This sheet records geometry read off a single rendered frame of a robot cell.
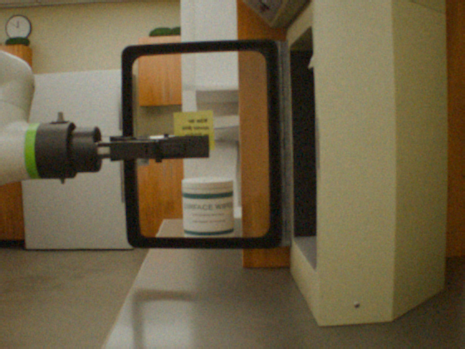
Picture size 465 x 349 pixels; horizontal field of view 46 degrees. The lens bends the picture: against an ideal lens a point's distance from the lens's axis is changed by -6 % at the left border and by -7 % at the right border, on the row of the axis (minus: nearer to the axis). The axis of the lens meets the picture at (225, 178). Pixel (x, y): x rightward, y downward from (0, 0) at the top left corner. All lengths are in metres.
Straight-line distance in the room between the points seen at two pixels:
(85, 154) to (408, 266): 0.52
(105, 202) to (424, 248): 5.03
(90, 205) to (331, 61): 5.14
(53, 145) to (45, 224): 5.09
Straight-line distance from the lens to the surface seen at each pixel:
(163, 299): 0.99
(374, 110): 0.81
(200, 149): 0.85
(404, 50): 0.86
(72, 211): 5.89
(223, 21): 2.20
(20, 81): 1.00
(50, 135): 0.92
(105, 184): 5.78
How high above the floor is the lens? 1.23
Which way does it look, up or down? 5 degrees down
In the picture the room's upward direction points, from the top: 1 degrees counter-clockwise
